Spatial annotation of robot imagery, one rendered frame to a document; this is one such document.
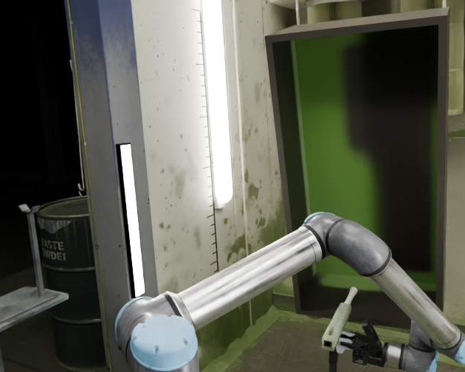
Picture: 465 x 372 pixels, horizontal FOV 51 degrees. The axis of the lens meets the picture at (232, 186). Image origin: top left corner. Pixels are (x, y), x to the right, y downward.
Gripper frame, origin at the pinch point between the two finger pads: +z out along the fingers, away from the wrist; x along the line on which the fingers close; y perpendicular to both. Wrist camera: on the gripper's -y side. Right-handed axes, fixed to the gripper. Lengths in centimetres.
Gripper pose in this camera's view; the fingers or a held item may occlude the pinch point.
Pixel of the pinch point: (332, 334)
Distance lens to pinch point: 196.3
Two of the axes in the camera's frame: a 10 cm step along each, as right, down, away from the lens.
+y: -0.2, 9.6, 2.6
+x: 3.9, -2.3, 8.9
